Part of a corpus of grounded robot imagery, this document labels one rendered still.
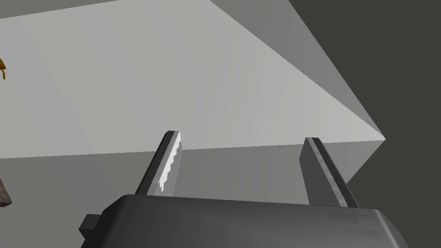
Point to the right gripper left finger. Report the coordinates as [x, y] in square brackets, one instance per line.
[159, 165]

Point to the yellow curved object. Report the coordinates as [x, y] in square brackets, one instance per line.
[2, 69]

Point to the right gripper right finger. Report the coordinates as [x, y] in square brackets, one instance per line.
[324, 175]

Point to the brown block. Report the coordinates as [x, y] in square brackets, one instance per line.
[3, 194]

